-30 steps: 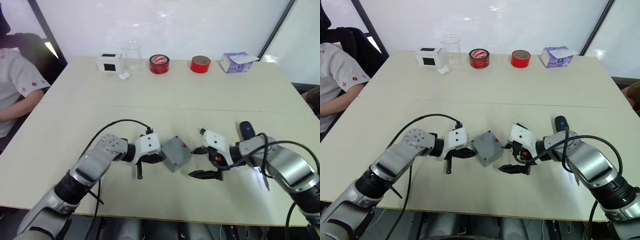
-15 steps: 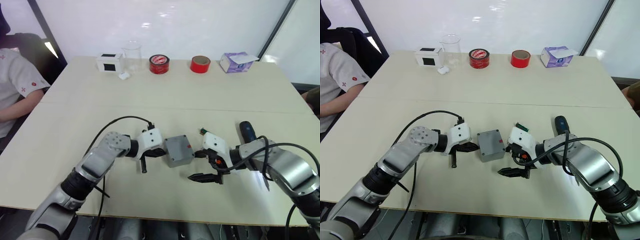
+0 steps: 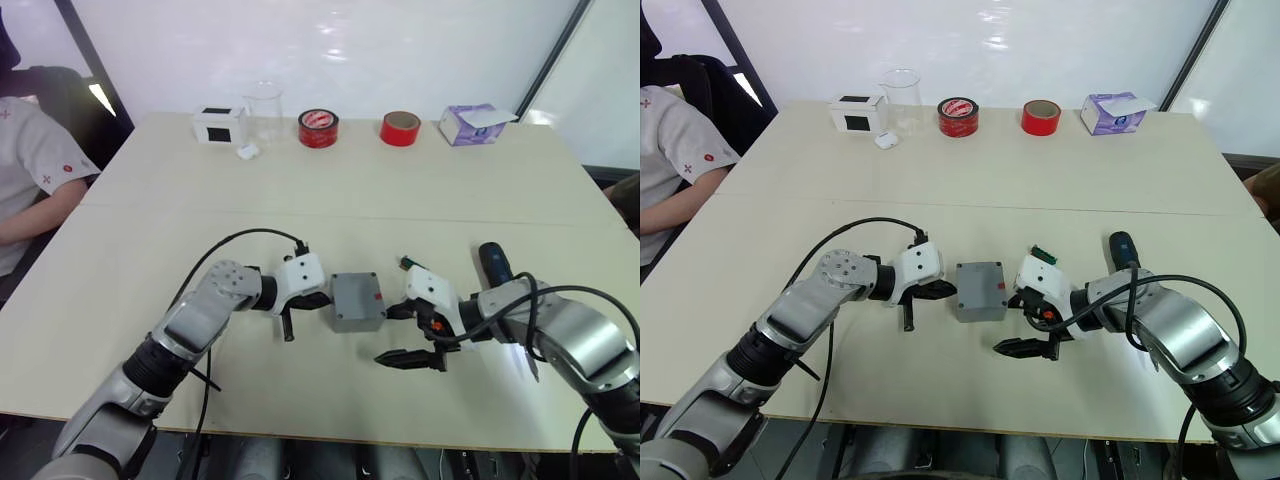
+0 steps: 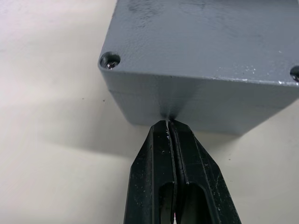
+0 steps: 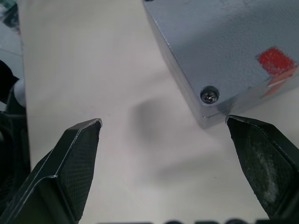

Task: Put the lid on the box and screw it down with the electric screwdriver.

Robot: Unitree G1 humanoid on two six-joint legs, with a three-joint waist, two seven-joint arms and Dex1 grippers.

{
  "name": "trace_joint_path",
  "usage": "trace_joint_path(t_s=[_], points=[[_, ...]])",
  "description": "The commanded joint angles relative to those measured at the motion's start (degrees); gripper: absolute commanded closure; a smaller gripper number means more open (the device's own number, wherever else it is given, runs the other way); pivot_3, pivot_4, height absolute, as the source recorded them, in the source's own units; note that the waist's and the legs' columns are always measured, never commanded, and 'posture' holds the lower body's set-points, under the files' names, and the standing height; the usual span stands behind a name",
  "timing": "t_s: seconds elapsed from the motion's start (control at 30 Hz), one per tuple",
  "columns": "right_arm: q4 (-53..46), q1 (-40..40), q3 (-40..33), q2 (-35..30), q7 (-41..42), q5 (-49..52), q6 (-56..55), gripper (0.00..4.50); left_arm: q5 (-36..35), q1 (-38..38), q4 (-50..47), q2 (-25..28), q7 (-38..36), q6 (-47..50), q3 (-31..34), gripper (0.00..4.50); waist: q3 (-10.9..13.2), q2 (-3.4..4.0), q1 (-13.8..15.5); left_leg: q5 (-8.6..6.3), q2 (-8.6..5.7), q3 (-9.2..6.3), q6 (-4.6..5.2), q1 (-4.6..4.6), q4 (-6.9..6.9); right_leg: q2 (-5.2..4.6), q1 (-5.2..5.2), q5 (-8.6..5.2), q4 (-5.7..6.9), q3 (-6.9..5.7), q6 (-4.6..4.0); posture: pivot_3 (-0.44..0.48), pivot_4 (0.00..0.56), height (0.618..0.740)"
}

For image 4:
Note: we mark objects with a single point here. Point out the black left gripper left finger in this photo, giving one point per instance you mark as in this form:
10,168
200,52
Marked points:
147,168

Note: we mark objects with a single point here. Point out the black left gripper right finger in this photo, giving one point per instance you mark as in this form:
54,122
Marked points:
198,172

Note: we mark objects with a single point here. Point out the grey metal box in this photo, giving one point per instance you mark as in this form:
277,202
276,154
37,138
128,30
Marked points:
201,109

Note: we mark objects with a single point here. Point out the silver lid screw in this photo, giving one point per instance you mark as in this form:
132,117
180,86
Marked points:
110,64
296,77

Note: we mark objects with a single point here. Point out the grey metal box lid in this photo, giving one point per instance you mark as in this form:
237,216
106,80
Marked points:
198,39

